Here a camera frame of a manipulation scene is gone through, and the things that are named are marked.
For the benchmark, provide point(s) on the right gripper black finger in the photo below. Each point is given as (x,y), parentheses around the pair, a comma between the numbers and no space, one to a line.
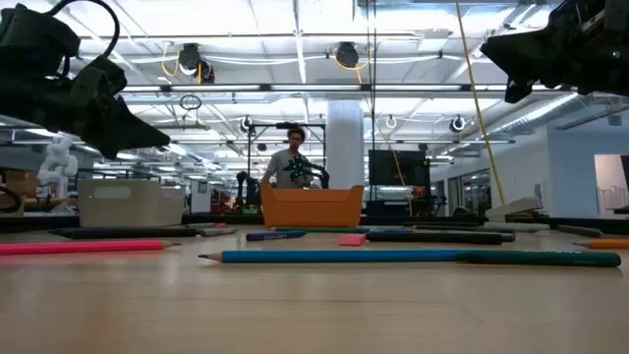
(531,54)
(486,53)

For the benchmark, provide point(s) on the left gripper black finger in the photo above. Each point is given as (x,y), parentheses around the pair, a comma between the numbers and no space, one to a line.
(123,135)
(159,140)

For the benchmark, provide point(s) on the black pencil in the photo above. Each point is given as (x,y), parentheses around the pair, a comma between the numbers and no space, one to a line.
(123,233)

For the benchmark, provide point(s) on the pink pencil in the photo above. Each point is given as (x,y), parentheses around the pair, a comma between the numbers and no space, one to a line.
(83,247)

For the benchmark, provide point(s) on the dark blue marker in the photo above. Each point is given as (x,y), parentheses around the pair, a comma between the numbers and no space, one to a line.
(275,236)

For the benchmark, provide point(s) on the black pen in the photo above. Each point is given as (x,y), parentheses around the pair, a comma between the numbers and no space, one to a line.
(432,238)
(467,228)

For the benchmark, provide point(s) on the dark grey crayon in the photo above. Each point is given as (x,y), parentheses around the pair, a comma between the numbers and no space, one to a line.
(580,230)

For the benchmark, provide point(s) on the blue crayon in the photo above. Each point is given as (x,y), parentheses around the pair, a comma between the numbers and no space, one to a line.
(393,229)

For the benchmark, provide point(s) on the blue pencil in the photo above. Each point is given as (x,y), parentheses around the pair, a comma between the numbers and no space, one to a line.
(334,256)

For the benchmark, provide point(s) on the pink eraser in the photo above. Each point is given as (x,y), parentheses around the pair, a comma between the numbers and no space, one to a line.
(352,240)

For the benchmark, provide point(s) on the black background robot arm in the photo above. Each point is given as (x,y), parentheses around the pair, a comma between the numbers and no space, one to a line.
(301,168)
(251,187)

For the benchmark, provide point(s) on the white background cabinet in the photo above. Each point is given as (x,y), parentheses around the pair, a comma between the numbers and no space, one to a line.
(201,196)

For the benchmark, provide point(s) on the small light grey bin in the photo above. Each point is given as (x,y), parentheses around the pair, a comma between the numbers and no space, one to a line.
(130,206)

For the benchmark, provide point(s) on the cardboard box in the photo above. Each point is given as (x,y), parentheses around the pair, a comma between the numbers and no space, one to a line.
(22,183)

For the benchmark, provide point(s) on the person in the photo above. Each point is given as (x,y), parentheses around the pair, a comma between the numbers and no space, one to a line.
(281,172)

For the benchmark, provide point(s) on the orange plastic bin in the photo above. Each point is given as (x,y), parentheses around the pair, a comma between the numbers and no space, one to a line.
(312,209)

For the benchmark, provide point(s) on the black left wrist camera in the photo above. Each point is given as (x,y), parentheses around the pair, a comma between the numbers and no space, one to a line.
(103,74)

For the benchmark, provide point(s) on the black table frame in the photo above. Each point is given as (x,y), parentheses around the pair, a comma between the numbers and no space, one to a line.
(231,219)

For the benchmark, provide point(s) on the black ceiling light rail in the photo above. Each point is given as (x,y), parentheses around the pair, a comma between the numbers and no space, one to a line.
(265,89)

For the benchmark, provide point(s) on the black background rig frame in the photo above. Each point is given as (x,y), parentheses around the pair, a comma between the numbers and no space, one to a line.
(287,125)

